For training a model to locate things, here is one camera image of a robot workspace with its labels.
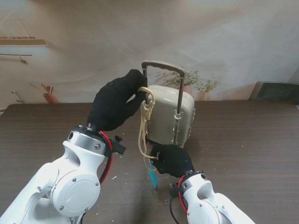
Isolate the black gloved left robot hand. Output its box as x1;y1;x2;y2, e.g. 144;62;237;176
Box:
86;69;148;132

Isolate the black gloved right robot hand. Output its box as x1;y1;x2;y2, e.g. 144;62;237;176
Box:
149;144;196;178

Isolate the teal paper luggage tag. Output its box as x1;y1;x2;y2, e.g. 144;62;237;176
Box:
147;163;159;189

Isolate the yellow twisted tag cord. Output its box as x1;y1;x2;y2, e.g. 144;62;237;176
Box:
137;86;159;168

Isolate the beige mini trolley suitcase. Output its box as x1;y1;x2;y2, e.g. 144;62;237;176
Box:
141;60;196;149

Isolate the printed backdrop cloth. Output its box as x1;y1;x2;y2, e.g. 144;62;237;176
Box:
0;0;299;110

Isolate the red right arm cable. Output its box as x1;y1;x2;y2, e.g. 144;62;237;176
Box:
178;175;189;214

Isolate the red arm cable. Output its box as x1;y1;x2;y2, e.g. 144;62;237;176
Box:
178;175;189;214
98;130;114;185

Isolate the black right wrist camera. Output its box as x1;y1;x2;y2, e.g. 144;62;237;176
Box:
170;183;180;199

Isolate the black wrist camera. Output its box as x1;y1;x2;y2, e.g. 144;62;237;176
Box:
170;183;180;199
108;135;127;156

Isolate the red left arm cable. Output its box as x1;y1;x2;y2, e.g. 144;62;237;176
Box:
98;130;114;185

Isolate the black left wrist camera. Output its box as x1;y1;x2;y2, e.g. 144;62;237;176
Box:
108;135;127;156

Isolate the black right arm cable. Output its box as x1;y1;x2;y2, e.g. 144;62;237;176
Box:
168;197;180;224

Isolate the black box with grey frame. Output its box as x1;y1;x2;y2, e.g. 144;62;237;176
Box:
251;81;299;105

